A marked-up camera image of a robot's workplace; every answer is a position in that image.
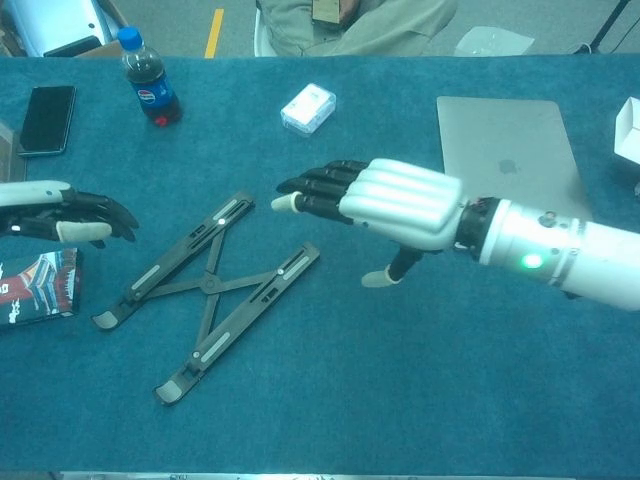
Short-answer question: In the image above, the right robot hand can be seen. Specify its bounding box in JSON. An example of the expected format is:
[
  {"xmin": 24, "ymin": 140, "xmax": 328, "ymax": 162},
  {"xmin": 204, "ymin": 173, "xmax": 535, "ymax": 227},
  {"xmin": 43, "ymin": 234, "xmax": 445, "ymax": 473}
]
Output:
[{"xmin": 269, "ymin": 158, "xmax": 464, "ymax": 289}]

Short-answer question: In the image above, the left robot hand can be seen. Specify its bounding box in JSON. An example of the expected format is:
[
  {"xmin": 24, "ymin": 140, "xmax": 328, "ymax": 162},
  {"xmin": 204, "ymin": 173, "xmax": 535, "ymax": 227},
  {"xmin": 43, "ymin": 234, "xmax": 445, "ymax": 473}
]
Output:
[{"xmin": 0, "ymin": 179, "xmax": 140, "ymax": 250}]

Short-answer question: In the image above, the black folding laptop stand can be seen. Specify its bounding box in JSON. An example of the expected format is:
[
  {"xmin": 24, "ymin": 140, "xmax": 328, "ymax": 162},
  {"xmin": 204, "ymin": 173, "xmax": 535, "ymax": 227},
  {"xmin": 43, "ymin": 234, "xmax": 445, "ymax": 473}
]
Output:
[{"xmin": 90, "ymin": 189, "xmax": 321, "ymax": 407}]

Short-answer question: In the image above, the silver closed laptop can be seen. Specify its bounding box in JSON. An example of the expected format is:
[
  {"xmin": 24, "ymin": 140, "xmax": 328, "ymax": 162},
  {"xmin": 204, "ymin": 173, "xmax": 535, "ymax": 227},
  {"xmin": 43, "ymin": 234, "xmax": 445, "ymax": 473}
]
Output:
[{"xmin": 436, "ymin": 95, "xmax": 594, "ymax": 221}]

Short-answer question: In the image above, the red blue printed book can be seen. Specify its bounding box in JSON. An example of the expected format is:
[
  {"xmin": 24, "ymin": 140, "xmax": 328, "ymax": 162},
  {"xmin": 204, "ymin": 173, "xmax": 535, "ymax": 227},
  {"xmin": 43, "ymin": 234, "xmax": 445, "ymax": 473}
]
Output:
[{"xmin": 0, "ymin": 247, "xmax": 85, "ymax": 327}]

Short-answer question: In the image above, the brown leather case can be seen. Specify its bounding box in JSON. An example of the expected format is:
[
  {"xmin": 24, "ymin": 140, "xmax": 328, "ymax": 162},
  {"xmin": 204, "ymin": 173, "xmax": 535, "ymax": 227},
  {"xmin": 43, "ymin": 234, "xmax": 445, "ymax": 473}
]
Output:
[{"xmin": 0, "ymin": 119, "xmax": 29, "ymax": 184}]

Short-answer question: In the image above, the black smartphone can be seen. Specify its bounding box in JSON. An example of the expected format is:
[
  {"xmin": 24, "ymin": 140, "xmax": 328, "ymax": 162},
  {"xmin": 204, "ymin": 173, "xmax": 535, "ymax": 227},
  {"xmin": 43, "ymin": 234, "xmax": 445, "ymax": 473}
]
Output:
[{"xmin": 17, "ymin": 84, "xmax": 78, "ymax": 159}]

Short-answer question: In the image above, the white card box clear case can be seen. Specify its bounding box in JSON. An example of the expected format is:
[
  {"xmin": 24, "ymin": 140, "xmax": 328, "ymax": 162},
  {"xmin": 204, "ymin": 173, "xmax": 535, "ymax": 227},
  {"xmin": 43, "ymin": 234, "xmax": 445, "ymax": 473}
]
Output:
[{"xmin": 279, "ymin": 82, "xmax": 338, "ymax": 137}]

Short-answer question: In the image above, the cola bottle with blue cap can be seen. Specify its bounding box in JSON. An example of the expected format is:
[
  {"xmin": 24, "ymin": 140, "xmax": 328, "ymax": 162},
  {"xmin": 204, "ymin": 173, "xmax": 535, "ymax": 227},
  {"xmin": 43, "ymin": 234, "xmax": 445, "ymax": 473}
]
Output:
[{"xmin": 115, "ymin": 27, "xmax": 184, "ymax": 129}]

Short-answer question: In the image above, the seated person in grey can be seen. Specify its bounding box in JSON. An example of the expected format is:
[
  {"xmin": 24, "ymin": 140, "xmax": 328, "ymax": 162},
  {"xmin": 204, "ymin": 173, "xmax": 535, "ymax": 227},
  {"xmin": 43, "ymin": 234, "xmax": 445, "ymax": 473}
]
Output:
[{"xmin": 254, "ymin": 0, "xmax": 459, "ymax": 57}]

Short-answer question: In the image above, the clear plastic bag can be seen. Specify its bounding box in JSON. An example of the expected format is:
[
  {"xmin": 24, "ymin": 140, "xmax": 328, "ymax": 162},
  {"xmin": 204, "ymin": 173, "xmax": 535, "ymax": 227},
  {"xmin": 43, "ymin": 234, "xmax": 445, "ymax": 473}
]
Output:
[{"xmin": 453, "ymin": 25, "xmax": 536, "ymax": 57}]

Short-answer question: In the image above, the white plastic casing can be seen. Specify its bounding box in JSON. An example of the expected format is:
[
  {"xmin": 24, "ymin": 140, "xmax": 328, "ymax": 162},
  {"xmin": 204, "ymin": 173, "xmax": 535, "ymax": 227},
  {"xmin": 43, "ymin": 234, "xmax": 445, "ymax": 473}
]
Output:
[{"xmin": 0, "ymin": 0, "xmax": 114, "ymax": 57}]

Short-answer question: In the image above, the handheld phone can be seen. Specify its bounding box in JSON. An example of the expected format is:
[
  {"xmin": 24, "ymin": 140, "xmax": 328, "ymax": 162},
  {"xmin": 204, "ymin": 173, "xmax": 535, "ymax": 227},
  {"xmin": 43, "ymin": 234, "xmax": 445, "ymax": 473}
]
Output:
[{"xmin": 310, "ymin": 0, "xmax": 342, "ymax": 25}]

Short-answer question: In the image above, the yellow floor tape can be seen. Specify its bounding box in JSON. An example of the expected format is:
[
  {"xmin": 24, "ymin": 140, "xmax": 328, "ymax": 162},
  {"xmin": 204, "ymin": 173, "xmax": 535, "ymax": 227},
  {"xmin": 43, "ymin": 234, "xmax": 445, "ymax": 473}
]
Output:
[{"xmin": 203, "ymin": 8, "xmax": 226, "ymax": 59}]

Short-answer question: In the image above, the open white cardboard box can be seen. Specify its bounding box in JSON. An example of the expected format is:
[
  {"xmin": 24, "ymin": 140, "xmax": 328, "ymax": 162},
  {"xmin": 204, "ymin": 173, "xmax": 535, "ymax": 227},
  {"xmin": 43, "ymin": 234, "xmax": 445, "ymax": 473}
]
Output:
[{"xmin": 613, "ymin": 97, "xmax": 640, "ymax": 169}]

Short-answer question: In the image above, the black tripod leg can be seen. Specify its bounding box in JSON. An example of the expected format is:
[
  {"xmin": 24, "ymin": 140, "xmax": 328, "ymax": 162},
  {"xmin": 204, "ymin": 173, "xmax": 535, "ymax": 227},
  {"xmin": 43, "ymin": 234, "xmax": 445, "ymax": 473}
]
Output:
[{"xmin": 589, "ymin": 0, "xmax": 634, "ymax": 46}]

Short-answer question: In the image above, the aluminium frame rail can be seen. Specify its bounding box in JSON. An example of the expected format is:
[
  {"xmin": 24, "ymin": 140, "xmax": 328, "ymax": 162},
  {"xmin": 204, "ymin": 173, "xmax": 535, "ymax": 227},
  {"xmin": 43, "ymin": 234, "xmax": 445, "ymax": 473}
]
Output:
[{"xmin": 59, "ymin": 470, "xmax": 576, "ymax": 480}]

